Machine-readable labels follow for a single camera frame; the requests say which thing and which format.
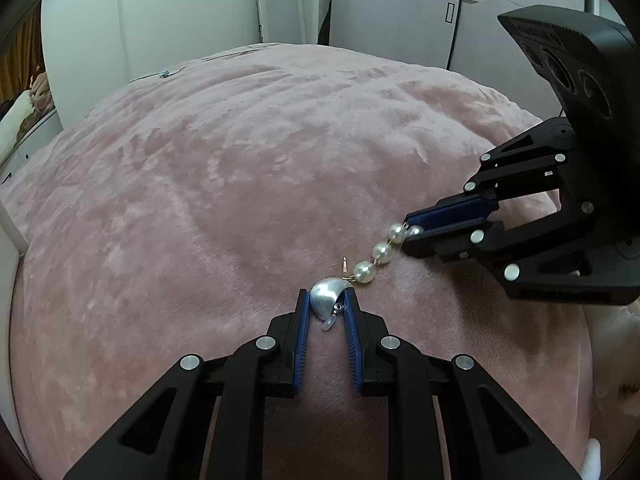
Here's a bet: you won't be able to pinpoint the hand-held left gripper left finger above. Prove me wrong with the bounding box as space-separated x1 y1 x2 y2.
64 289 313 480

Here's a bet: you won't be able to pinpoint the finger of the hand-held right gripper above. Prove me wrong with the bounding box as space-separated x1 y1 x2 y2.
401 187 637 307
404 116 579 229

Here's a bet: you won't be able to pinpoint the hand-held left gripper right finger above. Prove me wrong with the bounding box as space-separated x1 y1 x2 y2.
344 291 583 480

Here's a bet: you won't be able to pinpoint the silver dome earring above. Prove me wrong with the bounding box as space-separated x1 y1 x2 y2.
309 276 351 333

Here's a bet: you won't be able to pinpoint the pearl drop earring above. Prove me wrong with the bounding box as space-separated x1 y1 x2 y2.
342 222 425 285

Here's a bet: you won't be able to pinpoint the pink fluffy blanket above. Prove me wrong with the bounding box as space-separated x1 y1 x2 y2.
0 42 601 480

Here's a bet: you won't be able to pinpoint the grey wardrobe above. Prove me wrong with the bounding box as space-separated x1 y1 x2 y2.
329 0 601 88

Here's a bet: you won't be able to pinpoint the white framed standing mirror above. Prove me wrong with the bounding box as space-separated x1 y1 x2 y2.
254 0 332 46

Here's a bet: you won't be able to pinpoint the white low cabinet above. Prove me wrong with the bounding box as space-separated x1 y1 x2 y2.
0 109 64 183

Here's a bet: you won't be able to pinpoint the brown stuffed toys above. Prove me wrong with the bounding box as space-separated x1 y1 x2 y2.
29 66 54 112

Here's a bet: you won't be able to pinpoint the mustard yellow curtain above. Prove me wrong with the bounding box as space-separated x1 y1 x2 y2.
0 10 44 111

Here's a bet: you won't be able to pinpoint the thin white cable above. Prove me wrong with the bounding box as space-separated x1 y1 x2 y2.
127 47 261 83

